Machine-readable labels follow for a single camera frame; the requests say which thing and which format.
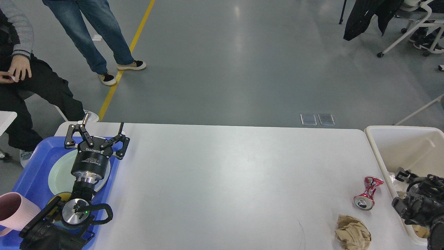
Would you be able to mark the right floor socket plate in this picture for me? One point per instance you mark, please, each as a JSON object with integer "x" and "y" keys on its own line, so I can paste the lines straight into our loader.
{"x": 326, "y": 119}

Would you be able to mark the floor socket plate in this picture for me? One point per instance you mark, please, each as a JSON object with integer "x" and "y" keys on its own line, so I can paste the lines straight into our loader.
{"x": 326, "y": 119}
{"x": 308, "y": 119}

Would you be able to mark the pink plate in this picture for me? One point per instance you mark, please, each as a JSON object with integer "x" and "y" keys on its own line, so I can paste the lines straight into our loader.
{"x": 103, "y": 181}

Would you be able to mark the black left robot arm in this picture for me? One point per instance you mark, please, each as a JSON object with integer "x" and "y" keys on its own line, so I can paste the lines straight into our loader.
{"x": 64, "y": 224}

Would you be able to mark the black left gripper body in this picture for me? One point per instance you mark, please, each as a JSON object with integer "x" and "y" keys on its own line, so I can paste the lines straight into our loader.
{"x": 90, "y": 165}

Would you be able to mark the grey table leg at right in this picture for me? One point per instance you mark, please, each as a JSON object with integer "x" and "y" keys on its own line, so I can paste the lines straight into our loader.
{"x": 438, "y": 100}

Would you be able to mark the left floor socket plate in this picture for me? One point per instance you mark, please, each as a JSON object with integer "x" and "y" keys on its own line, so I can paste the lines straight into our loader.
{"x": 308, "y": 119}

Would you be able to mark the white plastic bin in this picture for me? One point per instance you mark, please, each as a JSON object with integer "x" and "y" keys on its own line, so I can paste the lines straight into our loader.
{"x": 419, "y": 149}

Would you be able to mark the white side table corner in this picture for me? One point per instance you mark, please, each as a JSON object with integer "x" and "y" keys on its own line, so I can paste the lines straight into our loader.
{"x": 6, "y": 118}

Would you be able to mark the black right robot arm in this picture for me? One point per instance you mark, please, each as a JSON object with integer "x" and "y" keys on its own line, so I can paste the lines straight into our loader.
{"x": 423, "y": 205}

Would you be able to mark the white office chair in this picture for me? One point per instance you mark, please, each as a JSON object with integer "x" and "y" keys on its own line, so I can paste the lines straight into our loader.
{"x": 420, "y": 13}

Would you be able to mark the mint green plate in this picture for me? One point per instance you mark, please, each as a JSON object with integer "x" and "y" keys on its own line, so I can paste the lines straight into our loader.
{"x": 60, "y": 178}

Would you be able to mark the crushed red soda can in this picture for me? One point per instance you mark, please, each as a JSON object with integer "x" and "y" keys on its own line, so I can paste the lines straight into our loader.
{"x": 365, "y": 200}

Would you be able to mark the blue plastic tray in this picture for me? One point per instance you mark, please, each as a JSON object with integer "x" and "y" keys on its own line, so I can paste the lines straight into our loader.
{"x": 33, "y": 184}

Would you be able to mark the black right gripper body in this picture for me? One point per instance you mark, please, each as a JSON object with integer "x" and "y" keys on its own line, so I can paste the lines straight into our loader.
{"x": 414, "y": 188}

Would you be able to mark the seated person at left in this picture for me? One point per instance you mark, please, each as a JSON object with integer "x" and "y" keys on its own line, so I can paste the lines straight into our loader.
{"x": 33, "y": 75}

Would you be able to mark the pink mug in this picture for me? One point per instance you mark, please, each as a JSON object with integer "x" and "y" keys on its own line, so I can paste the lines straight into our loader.
{"x": 16, "y": 212}

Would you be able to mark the beige napkin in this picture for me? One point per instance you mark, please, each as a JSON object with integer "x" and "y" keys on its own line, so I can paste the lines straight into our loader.
{"x": 352, "y": 233}

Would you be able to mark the small foil sheet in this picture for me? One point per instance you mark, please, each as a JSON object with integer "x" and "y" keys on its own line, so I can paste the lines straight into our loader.
{"x": 400, "y": 187}

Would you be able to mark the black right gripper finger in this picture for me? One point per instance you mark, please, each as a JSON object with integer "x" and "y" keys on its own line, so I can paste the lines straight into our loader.
{"x": 406, "y": 176}

